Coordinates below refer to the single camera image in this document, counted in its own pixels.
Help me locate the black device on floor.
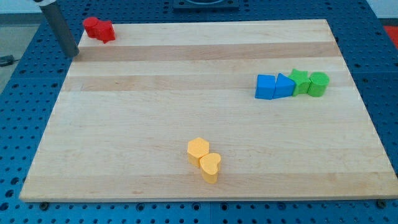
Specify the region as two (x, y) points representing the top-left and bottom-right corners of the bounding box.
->
(0, 55), (15, 67)

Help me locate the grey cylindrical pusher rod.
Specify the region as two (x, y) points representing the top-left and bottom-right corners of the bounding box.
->
(34, 0), (80, 58)

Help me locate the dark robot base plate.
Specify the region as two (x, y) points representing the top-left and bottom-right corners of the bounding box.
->
(173, 0), (239, 11)

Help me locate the green circle block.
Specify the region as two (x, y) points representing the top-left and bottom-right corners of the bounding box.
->
(307, 72), (330, 97)

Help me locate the yellow hexagon block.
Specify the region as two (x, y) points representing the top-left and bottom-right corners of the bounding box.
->
(187, 138), (210, 167)

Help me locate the yellow heart block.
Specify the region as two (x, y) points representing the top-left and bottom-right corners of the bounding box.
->
(200, 153), (221, 184)

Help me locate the green star block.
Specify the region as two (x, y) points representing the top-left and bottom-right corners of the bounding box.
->
(289, 68), (311, 96)

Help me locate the blue square block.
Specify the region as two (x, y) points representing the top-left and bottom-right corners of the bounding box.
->
(255, 74), (275, 100)

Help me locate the red circle block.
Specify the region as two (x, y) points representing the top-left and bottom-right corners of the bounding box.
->
(83, 17), (99, 38)

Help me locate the light wooden board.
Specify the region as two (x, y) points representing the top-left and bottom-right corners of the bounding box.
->
(20, 19), (397, 202)

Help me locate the blue triangle block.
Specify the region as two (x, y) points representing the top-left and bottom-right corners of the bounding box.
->
(273, 73), (295, 99)

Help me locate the red star block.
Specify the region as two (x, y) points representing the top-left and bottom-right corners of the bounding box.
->
(93, 21), (116, 44)

